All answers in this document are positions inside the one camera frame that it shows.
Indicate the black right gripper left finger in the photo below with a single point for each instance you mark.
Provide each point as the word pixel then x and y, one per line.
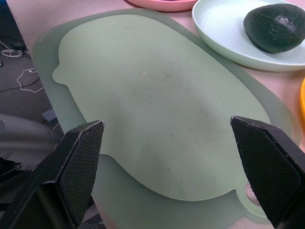
pixel 71 167

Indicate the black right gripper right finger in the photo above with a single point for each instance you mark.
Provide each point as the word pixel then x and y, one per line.
pixel 271 167

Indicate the orange plate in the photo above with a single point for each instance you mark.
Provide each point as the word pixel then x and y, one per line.
pixel 302 97

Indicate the light green plate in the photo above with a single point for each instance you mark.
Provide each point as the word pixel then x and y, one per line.
pixel 224 35

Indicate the pink plate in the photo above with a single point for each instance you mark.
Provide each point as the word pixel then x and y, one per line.
pixel 162 4

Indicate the grey robot body shell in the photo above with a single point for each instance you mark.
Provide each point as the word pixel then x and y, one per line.
pixel 23 136

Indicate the pale green cutting board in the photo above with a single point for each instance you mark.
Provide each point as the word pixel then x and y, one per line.
pixel 152 95

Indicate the dark green avocado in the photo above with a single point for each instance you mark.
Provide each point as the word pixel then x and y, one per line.
pixel 274 26

